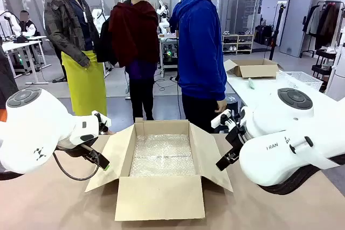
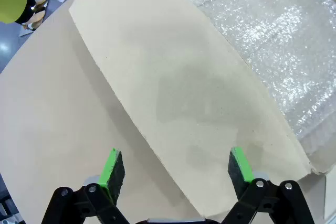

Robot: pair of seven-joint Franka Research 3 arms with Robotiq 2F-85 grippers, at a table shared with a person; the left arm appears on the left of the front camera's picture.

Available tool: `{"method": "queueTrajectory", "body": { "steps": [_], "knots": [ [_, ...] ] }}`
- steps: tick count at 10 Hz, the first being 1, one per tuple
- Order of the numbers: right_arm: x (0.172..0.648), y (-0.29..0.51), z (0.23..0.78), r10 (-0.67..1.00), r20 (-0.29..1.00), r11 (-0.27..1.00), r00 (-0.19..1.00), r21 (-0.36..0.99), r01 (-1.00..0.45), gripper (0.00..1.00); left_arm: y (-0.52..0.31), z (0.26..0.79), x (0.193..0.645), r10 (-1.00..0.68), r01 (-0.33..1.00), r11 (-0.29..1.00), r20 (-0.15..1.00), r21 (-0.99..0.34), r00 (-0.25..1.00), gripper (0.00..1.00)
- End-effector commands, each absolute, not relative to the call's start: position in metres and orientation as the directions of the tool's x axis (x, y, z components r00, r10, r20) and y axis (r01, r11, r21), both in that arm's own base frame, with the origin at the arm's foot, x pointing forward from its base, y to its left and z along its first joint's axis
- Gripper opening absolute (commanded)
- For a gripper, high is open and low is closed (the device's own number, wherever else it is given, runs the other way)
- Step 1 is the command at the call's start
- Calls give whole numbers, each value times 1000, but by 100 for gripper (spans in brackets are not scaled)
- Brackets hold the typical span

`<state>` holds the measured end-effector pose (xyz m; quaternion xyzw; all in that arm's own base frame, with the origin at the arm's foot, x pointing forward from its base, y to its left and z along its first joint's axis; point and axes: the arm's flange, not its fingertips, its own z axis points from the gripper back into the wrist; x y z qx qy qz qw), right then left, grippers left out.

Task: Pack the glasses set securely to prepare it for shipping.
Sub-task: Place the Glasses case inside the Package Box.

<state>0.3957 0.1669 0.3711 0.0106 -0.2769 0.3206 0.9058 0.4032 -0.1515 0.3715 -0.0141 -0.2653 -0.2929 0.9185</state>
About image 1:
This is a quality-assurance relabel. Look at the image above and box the clear bubble wrap sheet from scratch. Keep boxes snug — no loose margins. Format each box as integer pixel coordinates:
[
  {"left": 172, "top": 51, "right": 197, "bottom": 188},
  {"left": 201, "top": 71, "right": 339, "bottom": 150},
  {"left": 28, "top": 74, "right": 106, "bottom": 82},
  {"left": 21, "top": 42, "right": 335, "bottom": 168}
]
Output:
[{"left": 129, "top": 134, "right": 197, "bottom": 178}]

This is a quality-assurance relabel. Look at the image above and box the white side table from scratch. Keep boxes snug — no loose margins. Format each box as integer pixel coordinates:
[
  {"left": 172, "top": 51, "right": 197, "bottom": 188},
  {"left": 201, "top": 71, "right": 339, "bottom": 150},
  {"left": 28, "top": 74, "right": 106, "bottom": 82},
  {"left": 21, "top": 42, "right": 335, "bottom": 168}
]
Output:
[{"left": 226, "top": 71, "right": 340, "bottom": 108}]

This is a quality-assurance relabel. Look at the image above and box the black shoulder bag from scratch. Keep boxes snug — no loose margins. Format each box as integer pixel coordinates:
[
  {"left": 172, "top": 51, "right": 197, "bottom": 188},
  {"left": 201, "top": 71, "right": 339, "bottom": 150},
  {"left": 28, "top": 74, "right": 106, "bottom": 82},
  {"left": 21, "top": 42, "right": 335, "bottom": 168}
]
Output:
[{"left": 96, "top": 17, "right": 119, "bottom": 66}]

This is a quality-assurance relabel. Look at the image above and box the black suitcase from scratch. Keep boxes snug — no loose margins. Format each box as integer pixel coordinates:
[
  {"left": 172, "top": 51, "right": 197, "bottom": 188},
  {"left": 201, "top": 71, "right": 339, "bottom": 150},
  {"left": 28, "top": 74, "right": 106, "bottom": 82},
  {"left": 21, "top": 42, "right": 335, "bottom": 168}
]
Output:
[{"left": 254, "top": 24, "right": 273, "bottom": 45}]

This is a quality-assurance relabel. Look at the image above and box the black left arm cable sleeve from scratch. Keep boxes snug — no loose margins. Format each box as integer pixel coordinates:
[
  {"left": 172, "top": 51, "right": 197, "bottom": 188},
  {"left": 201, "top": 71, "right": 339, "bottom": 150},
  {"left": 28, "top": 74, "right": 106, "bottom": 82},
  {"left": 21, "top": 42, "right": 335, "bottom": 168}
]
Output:
[{"left": 0, "top": 170, "right": 26, "bottom": 182}]

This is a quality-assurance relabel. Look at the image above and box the person in blue hoodie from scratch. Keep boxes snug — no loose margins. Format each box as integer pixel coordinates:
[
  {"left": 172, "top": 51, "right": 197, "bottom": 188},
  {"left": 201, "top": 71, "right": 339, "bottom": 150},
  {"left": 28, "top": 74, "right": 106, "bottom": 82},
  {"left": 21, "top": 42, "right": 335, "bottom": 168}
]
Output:
[{"left": 169, "top": 0, "right": 235, "bottom": 134}]

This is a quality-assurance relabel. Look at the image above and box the small cardboard box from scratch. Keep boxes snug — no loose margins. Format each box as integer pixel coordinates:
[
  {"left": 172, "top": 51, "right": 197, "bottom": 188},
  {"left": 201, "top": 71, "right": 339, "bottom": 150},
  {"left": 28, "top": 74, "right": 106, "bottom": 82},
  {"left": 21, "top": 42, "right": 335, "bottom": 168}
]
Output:
[{"left": 223, "top": 58, "right": 284, "bottom": 79}]

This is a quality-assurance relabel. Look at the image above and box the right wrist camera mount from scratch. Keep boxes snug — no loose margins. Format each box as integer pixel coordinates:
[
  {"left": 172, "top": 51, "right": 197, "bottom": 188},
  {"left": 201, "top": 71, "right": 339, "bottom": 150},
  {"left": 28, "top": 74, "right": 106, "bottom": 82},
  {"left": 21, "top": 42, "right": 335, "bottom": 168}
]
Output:
[{"left": 211, "top": 109, "right": 235, "bottom": 130}]

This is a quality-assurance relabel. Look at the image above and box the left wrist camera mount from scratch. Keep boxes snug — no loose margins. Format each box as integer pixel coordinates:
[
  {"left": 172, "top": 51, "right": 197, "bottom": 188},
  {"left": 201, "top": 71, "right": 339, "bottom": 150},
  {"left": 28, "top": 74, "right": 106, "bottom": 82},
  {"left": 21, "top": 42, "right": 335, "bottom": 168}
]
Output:
[{"left": 91, "top": 110, "right": 112, "bottom": 135}]

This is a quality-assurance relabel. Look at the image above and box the seated person in jacket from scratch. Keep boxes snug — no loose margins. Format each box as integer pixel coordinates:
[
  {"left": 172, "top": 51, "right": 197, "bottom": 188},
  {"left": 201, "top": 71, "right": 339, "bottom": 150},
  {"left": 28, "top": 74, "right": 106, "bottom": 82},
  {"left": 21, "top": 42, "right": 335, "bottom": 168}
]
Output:
[{"left": 16, "top": 10, "right": 38, "bottom": 37}]

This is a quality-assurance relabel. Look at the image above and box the wooden shoe rack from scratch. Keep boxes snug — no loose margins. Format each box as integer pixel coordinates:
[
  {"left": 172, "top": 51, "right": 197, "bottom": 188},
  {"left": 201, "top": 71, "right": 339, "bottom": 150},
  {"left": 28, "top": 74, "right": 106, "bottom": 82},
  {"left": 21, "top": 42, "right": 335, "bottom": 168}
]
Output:
[{"left": 221, "top": 33, "right": 254, "bottom": 54}]

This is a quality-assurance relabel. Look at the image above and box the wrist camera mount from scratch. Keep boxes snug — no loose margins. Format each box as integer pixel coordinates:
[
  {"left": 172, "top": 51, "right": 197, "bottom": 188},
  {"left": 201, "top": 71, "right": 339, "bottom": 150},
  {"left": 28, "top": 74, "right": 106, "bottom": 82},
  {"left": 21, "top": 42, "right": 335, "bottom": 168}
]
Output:
[
  {"left": 91, "top": 110, "right": 112, "bottom": 135},
  {"left": 211, "top": 109, "right": 235, "bottom": 130}
]

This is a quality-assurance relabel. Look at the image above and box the grey plastic stool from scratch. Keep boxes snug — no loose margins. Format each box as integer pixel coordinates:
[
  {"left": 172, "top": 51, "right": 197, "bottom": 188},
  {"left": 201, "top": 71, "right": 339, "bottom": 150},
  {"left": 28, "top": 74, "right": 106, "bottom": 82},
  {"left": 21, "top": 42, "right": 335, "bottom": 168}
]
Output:
[{"left": 225, "top": 95, "right": 240, "bottom": 113}]

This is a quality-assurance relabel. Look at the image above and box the large open cardboard box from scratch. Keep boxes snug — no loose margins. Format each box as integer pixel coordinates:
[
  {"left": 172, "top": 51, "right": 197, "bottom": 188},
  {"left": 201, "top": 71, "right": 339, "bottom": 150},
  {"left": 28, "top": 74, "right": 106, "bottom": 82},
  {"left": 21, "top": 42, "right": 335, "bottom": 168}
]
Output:
[{"left": 85, "top": 117, "right": 234, "bottom": 222}]

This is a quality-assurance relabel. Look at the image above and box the mannequin with red shawl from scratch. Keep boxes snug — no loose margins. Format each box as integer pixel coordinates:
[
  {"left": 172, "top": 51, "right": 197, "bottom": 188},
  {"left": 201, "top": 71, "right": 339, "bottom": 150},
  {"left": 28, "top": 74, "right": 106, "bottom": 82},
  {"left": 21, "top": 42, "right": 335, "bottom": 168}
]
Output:
[{"left": 107, "top": 0, "right": 160, "bottom": 123}]

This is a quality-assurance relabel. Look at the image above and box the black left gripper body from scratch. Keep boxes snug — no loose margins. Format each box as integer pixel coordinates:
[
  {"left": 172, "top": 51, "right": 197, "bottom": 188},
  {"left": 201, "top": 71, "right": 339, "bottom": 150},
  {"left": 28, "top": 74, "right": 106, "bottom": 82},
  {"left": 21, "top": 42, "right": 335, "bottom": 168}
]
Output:
[{"left": 55, "top": 143, "right": 94, "bottom": 160}]

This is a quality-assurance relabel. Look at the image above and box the metal equipment rack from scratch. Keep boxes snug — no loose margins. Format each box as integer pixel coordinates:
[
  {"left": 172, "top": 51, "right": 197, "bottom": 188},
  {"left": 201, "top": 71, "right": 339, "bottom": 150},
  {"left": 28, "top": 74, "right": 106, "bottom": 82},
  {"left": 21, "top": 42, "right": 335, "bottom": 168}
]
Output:
[{"left": 158, "top": 34, "right": 180, "bottom": 78}]

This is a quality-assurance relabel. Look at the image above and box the black utility cart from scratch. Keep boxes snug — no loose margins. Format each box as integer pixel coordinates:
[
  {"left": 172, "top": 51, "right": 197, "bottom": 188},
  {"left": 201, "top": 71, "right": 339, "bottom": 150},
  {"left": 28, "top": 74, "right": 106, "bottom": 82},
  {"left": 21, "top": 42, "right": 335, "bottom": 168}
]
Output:
[{"left": 311, "top": 48, "right": 337, "bottom": 83}]

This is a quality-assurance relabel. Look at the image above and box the person's right forearm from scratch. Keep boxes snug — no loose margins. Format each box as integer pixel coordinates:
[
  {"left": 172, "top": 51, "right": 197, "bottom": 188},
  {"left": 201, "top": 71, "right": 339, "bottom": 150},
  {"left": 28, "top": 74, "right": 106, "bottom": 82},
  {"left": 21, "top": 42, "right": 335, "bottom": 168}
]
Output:
[{"left": 212, "top": 76, "right": 227, "bottom": 103}]

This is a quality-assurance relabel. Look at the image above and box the person in yellow apron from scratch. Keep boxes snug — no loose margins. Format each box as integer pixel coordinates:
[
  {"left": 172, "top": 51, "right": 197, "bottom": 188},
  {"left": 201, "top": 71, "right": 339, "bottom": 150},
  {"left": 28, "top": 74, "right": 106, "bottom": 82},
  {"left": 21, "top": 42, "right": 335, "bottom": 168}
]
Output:
[{"left": 44, "top": 0, "right": 108, "bottom": 117}]

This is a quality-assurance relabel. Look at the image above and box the clothes rack with coats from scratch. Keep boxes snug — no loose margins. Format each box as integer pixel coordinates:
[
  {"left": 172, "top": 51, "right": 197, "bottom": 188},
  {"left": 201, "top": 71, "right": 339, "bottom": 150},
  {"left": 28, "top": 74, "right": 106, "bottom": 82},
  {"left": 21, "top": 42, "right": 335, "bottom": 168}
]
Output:
[{"left": 300, "top": 0, "right": 345, "bottom": 58}]

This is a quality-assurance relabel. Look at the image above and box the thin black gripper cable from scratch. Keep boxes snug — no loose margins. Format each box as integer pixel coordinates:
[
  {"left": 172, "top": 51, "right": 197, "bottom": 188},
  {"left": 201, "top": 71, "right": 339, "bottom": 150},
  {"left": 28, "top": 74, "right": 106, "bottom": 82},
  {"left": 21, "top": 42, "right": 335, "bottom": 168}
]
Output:
[{"left": 52, "top": 149, "right": 100, "bottom": 182}]

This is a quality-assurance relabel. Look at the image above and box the white office desk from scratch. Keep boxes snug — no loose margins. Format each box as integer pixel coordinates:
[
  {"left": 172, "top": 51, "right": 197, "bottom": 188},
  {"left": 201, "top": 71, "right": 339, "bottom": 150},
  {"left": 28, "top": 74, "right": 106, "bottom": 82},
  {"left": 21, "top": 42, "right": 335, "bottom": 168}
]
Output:
[{"left": 1, "top": 35, "right": 52, "bottom": 85}]

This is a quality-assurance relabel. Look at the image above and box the yellow skirt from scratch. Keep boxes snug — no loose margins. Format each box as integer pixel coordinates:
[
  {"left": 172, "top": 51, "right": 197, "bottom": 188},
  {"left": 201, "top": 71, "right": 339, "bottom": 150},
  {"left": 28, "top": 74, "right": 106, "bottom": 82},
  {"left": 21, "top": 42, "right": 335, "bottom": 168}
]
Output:
[{"left": 61, "top": 50, "right": 108, "bottom": 117}]

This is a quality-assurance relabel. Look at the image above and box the black right arm cable sleeve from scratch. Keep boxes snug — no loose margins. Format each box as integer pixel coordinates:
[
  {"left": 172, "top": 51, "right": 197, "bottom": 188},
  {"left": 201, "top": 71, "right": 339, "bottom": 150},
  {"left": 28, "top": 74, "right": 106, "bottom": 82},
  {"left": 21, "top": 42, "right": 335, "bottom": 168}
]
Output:
[{"left": 255, "top": 154, "right": 345, "bottom": 196}]

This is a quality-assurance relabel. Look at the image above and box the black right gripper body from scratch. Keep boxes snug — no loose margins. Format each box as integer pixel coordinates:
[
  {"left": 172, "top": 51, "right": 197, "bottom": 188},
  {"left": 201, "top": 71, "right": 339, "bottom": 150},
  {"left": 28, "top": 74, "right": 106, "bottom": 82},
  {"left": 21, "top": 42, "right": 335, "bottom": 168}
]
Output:
[{"left": 225, "top": 123, "right": 248, "bottom": 156}]

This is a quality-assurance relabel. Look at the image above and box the black arm cable sleeve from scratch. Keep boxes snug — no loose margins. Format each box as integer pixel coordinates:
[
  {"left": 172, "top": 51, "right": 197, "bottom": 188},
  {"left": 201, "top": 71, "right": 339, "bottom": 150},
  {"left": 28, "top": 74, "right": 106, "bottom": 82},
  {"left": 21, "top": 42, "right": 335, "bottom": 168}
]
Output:
[
  {"left": 255, "top": 154, "right": 345, "bottom": 196},
  {"left": 0, "top": 170, "right": 26, "bottom": 182}
]

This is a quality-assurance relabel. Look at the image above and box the black tripod stand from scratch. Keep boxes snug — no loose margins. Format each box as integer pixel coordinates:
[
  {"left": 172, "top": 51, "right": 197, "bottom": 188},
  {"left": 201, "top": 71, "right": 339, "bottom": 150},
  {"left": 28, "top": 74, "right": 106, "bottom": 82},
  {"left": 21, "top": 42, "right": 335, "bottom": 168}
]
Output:
[{"left": 268, "top": 2, "right": 287, "bottom": 61}]

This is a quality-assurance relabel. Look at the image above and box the white plastic basket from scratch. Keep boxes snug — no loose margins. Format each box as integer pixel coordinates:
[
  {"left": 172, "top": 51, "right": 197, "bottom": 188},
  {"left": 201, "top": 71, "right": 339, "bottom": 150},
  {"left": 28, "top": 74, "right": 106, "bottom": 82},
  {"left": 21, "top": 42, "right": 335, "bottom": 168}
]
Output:
[{"left": 277, "top": 71, "right": 323, "bottom": 92}]

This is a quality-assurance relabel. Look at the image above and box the person's right hand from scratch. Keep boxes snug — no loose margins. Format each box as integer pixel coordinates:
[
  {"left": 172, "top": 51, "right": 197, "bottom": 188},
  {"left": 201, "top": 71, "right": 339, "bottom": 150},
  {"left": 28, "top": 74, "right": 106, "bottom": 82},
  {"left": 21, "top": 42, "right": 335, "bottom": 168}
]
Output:
[{"left": 215, "top": 99, "right": 228, "bottom": 114}]

